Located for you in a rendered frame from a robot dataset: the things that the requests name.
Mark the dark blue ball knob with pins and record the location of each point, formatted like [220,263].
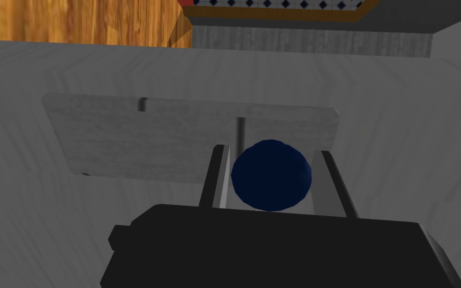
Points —
[270,176]

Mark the pale grey drawer front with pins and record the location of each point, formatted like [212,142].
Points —
[134,140]

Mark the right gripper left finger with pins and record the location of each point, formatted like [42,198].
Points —
[213,180]

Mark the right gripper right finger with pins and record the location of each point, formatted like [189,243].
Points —
[330,188]

